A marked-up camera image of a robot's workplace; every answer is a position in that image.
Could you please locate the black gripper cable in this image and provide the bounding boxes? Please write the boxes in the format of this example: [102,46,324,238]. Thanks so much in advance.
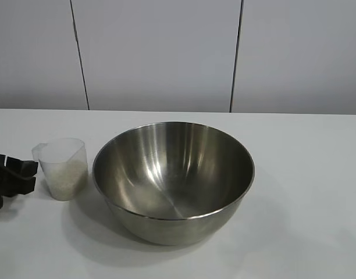
[0,161,32,184]

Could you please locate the white uncooked rice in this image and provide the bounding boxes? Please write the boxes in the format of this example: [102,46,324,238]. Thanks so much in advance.
[45,159,88,201]

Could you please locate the clear plastic measuring cup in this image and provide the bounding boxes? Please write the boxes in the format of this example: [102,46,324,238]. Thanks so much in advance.
[31,138,88,201]

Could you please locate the stainless steel mixing bowl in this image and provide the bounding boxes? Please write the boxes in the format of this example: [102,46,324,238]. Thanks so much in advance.
[92,121,256,246]

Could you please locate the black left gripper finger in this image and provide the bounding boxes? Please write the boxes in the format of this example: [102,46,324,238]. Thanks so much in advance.
[6,156,39,177]
[8,176,37,195]

